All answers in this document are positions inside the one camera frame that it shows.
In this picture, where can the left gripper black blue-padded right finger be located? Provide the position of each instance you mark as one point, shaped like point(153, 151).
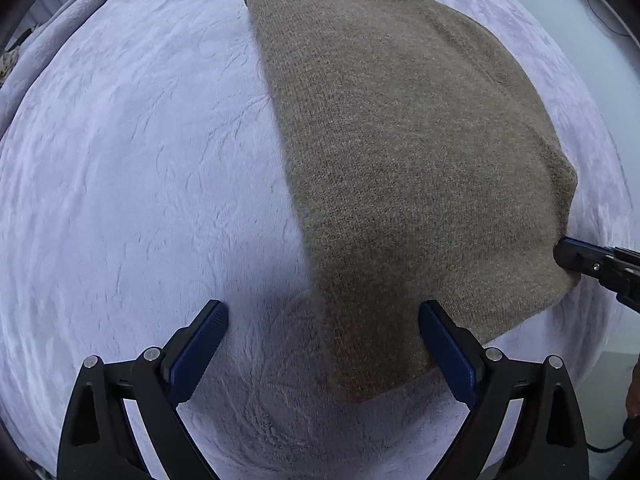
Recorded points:
point(549, 439)

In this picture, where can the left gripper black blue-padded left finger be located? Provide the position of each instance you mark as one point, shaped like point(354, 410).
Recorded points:
point(97, 441)

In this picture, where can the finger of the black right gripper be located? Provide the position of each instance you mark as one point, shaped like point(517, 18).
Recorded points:
point(584, 258)

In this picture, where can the olive brown knit sweater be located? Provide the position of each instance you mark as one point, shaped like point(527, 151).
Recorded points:
point(422, 165)

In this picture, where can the person's right hand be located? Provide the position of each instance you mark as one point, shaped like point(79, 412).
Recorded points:
point(632, 404)

